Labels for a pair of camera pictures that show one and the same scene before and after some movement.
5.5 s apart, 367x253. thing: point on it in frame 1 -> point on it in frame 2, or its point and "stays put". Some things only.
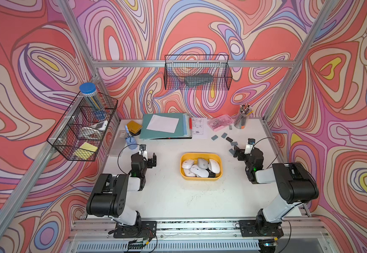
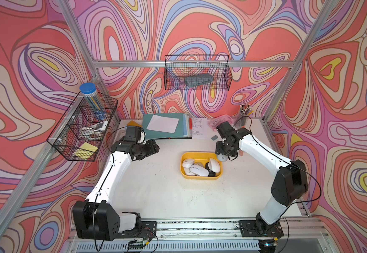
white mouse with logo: x=201 y=172 stays put
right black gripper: x=241 y=153 -> x=218 y=149
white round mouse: x=187 y=173 stays put
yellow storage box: x=195 y=156 stays put
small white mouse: x=187 y=164 stays put
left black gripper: x=148 y=161 -> x=151 y=148
